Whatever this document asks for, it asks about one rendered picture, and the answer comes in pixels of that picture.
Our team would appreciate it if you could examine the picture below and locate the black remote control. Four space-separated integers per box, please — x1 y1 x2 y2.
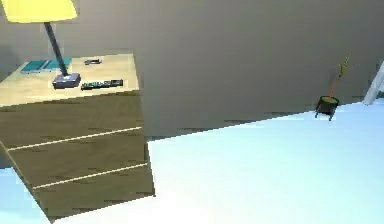
80 78 125 91

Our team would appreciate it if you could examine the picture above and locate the wooden chest of drawers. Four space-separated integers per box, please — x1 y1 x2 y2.
0 53 156 224

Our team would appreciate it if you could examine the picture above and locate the yellow shade table lamp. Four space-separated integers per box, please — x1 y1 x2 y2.
0 0 82 90

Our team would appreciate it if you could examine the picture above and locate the house plant in black pot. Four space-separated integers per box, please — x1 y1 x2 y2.
314 53 353 122

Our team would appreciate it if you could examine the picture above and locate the teal book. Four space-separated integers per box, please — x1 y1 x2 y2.
20 57 73 74

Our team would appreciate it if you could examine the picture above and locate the white furniture leg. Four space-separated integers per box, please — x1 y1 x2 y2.
362 60 384 106

